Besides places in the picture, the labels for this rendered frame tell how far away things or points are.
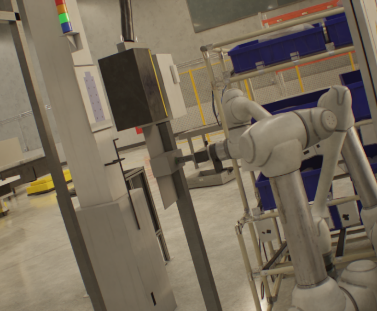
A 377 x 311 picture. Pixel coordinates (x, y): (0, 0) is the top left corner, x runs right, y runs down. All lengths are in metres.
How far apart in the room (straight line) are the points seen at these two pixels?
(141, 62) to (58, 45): 1.39
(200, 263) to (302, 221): 1.01
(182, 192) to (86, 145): 1.02
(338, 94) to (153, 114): 0.75
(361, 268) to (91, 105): 2.11
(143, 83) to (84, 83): 1.37
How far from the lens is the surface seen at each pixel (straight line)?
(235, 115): 2.12
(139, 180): 4.62
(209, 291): 2.58
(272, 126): 1.56
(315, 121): 1.61
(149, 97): 1.99
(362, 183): 2.34
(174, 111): 2.17
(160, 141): 2.41
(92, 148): 3.27
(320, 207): 2.34
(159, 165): 2.22
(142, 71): 2.00
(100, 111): 3.39
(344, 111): 2.12
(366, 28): 1.70
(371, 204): 2.37
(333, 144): 2.13
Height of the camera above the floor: 1.39
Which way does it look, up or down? 6 degrees down
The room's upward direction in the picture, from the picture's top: 15 degrees counter-clockwise
